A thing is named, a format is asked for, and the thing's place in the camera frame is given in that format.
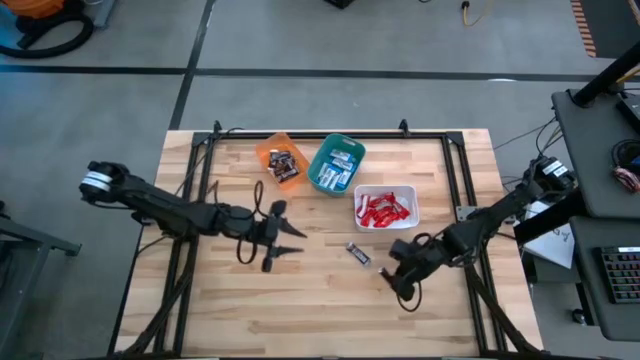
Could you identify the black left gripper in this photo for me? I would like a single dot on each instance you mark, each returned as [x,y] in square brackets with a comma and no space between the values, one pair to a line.
[267,234]

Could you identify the black box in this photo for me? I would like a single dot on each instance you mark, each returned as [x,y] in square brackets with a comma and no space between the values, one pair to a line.
[340,3]

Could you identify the grey metal post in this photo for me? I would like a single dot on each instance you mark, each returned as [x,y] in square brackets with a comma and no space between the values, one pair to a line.
[104,12]

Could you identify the orange shop vacuum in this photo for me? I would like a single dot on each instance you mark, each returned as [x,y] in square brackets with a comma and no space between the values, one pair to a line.
[40,7]

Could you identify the blue white Hershey's bar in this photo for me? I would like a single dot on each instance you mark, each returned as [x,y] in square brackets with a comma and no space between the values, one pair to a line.
[344,180]
[329,178]
[322,172]
[341,155]
[344,165]
[336,181]
[351,167]

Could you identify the grey metal bench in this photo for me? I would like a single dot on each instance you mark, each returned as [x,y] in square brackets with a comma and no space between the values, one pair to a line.
[40,239]

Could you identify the black caster wheel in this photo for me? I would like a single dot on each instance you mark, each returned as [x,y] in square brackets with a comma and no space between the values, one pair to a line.
[579,316]

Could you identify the red white bundle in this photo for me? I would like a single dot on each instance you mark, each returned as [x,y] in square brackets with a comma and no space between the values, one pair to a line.
[625,179]

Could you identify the orange plastic bin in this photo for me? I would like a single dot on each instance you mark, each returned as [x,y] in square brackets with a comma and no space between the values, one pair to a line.
[272,142]

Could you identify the silver metal bracket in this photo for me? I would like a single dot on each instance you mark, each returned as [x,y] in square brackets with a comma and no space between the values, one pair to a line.
[462,213]

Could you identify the backlit black keyboard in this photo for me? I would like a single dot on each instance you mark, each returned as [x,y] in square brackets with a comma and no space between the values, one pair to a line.
[622,275]

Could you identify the dark floor mat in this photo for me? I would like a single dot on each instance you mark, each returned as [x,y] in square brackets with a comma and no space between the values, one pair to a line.
[615,30]

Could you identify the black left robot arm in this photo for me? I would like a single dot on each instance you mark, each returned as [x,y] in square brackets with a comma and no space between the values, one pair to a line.
[165,210]

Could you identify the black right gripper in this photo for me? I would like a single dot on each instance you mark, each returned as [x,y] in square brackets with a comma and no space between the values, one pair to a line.
[412,260]

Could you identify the black desk leg beam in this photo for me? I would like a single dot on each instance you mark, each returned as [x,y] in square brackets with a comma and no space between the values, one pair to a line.
[550,220]

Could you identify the white paper sheet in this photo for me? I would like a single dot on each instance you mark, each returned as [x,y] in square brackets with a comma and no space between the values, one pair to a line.
[555,245]

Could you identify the black desk device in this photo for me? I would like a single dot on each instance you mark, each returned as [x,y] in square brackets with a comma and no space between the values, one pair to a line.
[631,112]

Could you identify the dark grey desk top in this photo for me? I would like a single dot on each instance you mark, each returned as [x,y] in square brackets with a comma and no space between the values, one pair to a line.
[590,300]

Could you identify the black aluminium rig frame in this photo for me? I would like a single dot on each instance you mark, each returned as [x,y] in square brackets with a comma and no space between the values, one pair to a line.
[425,135]

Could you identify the black frame clamp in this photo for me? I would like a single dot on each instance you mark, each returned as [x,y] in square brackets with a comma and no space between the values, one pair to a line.
[217,127]
[404,127]

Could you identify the black desk pole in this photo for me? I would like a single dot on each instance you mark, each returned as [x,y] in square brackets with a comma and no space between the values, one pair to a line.
[607,75]

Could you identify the white plastic bin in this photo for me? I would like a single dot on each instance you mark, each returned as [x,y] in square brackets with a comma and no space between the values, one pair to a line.
[407,192]

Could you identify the red Kit Kat candy bar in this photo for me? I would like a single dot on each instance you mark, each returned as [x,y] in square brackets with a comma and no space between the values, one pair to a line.
[387,223]
[385,212]
[369,219]
[363,205]
[401,210]
[382,199]

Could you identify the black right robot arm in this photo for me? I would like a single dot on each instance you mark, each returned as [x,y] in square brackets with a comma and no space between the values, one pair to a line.
[500,210]

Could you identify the teal plastic bin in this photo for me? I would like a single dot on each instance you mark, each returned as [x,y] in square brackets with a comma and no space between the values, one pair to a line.
[345,141]

